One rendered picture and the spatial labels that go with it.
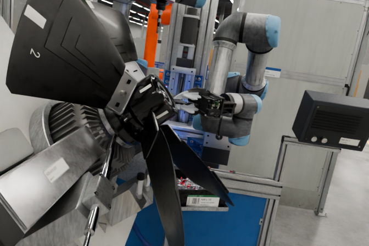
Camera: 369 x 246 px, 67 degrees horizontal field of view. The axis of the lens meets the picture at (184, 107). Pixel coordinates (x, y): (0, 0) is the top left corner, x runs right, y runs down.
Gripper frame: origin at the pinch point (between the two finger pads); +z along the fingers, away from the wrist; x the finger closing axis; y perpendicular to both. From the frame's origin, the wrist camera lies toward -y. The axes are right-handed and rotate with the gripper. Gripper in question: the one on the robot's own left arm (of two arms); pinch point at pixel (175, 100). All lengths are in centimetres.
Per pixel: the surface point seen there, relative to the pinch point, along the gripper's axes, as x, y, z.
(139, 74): -8.7, 5.8, 16.7
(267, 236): 57, 15, -51
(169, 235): 13.6, 37.3, 21.0
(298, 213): 124, -42, -195
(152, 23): -15, -361, -172
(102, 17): -20.5, -9.4, 22.7
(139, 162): 18.0, 4.9, 11.7
